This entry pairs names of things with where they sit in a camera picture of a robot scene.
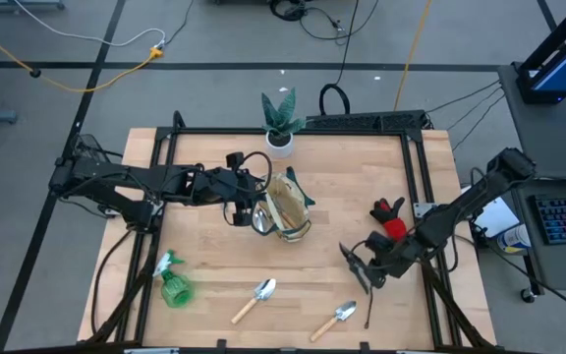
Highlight grey desk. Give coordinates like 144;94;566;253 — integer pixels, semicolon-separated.
497;62;566;292

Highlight black coiled floor cables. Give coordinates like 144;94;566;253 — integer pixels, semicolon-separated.
267;0;378;46

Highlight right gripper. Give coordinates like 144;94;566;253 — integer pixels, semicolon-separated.
356;229;421;292

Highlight green plastic spray bottle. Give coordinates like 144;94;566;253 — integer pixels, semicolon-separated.
152;249;197;310

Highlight white floor cable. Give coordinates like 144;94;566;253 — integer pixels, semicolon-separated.
12;0;167;49

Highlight white paper sheet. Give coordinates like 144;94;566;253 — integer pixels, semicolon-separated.
474;200;522;240

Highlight long yellow cable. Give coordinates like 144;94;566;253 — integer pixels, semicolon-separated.
393;0;434;112

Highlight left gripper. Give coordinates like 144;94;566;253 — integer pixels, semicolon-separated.
198;151;267;228

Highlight canvas gardening bag green trim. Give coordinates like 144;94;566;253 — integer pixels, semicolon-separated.
251;165;316;243

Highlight black table frame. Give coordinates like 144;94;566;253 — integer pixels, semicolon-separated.
84;110;498;354

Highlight snake plant in white pot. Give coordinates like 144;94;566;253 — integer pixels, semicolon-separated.
260;87;309;159

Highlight black power cable with loop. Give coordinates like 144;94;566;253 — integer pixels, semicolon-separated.
317;0;363;117

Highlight white blue canister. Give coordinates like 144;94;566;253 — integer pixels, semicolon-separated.
496;223;533;256

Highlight green handled pruning shears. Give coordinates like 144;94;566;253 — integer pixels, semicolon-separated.
339;242;376;330

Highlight yellow extension cord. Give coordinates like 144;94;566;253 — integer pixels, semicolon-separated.
0;17;165;94

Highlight black perforated box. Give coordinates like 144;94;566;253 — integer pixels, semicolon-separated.
306;109;428;133

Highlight red and black gardening glove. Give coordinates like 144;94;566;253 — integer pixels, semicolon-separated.
369;196;408;242

